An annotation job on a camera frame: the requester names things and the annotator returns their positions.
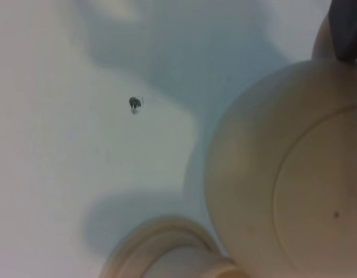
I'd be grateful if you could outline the beige teapot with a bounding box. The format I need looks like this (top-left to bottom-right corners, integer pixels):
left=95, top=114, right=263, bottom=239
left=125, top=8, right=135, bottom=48
left=205, top=20, right=357, bottom=277

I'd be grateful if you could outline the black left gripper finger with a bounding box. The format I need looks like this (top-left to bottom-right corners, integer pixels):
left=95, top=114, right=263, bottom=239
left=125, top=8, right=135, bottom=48
left=328, top=0, right=357, bottom=61

